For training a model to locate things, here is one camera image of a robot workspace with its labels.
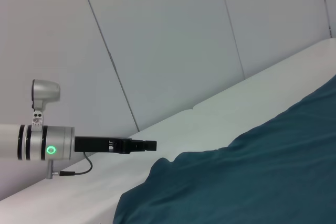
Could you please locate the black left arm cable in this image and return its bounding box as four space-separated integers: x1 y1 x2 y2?
47 152 93 179

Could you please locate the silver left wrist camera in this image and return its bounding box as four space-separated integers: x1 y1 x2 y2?
30 79 61 132

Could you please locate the blue teal shirt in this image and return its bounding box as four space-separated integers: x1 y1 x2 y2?
112 74 336 224

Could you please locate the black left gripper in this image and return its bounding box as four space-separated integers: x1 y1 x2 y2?
74 135 158 155

